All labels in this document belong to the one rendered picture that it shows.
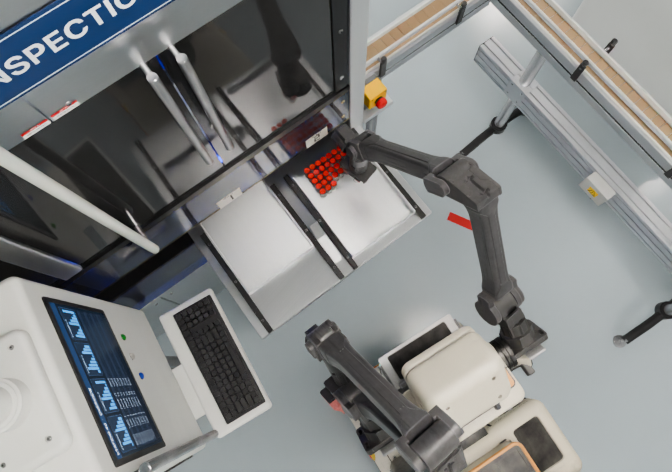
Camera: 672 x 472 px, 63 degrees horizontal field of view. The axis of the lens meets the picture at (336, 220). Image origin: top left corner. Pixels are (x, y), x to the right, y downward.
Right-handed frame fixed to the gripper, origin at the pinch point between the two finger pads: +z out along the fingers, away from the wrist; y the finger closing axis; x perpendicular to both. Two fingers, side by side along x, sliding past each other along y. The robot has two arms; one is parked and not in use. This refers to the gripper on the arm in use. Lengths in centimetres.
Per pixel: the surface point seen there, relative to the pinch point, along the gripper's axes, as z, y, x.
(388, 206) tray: 9.6, -13.3, -0.6
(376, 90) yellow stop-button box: -4.7, 12.5, -25.4
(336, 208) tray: 9.8, 0.0, 11.0
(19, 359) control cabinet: -61, 16, 87
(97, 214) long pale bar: -59, 26, 57
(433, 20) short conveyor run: 3, 16, -63
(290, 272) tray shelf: 9.8, -2.0, 37.4
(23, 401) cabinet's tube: -64, 8, 91
